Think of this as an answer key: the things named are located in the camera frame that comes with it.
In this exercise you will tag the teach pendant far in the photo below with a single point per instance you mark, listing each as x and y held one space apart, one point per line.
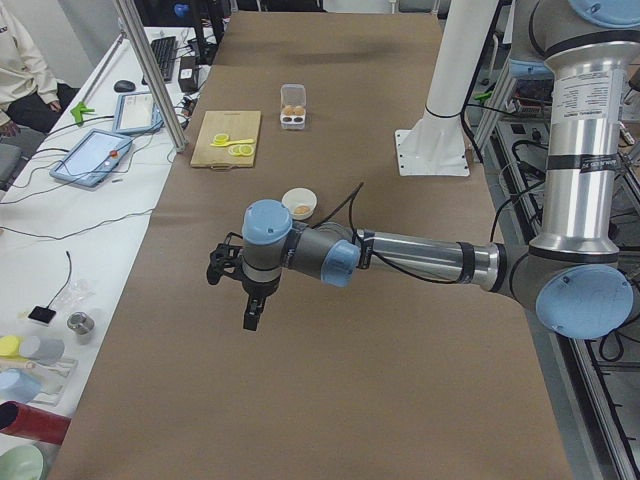
136 113

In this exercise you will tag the black power adapter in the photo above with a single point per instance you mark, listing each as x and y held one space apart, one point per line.
188 77

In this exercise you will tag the red cylinder bottle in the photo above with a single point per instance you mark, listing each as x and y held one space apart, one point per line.
24 421

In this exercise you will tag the bamboo cutting board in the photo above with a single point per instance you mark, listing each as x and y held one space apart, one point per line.
238 125

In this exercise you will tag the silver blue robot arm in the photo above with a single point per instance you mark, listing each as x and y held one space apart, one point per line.
567 275

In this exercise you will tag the black computer mouse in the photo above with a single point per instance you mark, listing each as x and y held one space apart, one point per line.
124 86

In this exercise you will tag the blue plastic cup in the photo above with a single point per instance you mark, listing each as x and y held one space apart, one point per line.
17 385

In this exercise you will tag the white camera post base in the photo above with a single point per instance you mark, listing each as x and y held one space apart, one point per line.
435 145

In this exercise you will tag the lemon slice near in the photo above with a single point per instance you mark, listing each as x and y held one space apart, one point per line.
246 150

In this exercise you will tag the teach pendant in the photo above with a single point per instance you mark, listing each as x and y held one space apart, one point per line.
92 159
136 113

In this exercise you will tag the white bowl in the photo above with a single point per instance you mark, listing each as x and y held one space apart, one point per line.
299 196

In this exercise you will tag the yellow plastic knife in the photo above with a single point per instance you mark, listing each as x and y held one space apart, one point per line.
232 142

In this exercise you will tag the small steel cup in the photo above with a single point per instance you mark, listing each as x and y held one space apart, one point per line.
82 326

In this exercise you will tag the seated person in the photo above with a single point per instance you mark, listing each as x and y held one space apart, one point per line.
31 96

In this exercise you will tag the lemon slice far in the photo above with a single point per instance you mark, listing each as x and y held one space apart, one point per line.
220 139

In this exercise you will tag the aluminium frame post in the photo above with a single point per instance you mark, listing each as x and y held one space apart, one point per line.
134 28

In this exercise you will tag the yellow plastic cup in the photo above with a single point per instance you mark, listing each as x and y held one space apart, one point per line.
10 346

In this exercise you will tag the teach pendant near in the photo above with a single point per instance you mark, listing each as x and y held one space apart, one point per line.
92 159

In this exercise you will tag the black square pad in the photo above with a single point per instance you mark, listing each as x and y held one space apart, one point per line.
43 315

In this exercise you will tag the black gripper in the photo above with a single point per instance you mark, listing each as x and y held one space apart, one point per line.
258 292

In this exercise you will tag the green bowl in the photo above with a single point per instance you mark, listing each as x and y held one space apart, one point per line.
23 462

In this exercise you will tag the clear plastic egg box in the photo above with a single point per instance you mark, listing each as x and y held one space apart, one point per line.
293 106

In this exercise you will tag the black keyboard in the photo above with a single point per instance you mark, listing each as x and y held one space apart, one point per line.
164 50

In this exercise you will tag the green clamp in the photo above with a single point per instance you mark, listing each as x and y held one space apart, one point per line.
79 111

